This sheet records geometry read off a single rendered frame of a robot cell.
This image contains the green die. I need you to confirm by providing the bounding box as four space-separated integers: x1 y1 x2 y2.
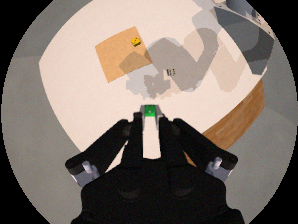
145 104 155 117

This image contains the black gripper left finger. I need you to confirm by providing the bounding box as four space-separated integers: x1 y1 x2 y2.
65 105 145 199

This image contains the grey die with black pips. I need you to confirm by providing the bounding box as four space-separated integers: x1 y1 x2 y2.
167 68 176 76

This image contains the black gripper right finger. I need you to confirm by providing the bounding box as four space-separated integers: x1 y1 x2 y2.
155 105 238 196

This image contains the orange mat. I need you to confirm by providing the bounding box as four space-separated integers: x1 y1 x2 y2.
95 26 153 83

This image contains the yellow die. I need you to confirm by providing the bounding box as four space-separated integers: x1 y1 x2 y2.
131 37 141 47

